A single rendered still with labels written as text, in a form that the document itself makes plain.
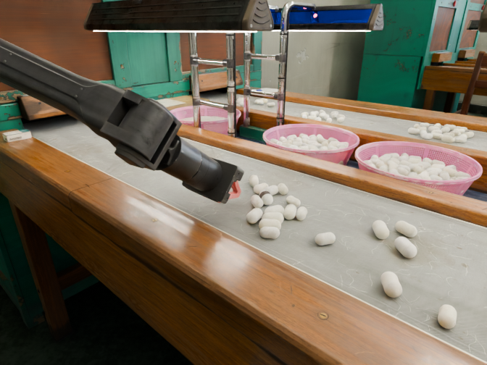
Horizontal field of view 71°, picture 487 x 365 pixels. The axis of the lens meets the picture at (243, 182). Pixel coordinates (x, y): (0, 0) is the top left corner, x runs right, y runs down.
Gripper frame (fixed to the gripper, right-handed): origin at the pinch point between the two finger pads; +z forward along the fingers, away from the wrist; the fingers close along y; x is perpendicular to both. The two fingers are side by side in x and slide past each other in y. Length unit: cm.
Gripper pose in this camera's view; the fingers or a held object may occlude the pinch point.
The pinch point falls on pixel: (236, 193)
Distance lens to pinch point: 65.3
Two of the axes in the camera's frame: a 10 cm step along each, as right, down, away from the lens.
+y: -7.5, -2.7, 6.0
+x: -4.2, 9.0, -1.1
